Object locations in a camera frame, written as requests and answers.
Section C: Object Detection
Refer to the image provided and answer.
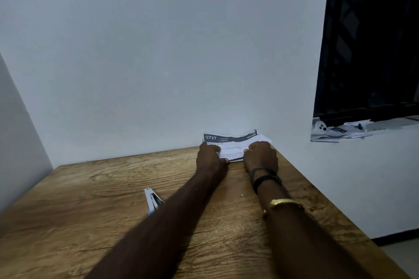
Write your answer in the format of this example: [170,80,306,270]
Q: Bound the silver blue stapler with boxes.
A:
[144,187,165,217]

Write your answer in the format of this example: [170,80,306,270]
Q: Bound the person's left forearm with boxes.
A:
[85,170,230,279]

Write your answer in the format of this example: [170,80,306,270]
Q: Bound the stack of printed papers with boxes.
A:
[203,130,262,162]

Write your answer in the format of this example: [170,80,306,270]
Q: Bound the wooden table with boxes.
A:
[0,145,412,279]

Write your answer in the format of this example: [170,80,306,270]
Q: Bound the dark window with grille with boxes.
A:
[313,0,419,126]

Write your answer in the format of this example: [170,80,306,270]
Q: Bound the scattered papers on sill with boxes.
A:
[333,115,419,140]

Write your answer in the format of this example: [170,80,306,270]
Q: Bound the person's right hand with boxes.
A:
[242,140,279,178]

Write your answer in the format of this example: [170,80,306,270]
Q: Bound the black band bracelet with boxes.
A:
[252,174,283,195]

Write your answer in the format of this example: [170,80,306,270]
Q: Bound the thin black thread bracelet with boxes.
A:
[248,168,277,184]

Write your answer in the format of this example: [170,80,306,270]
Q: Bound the gold bangle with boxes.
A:
[261,198,303,219]

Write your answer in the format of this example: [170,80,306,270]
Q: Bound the person's right forearm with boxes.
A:
[252,174,374,279]

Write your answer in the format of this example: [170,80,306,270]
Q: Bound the person's left hand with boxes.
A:
[196,142,230,178]

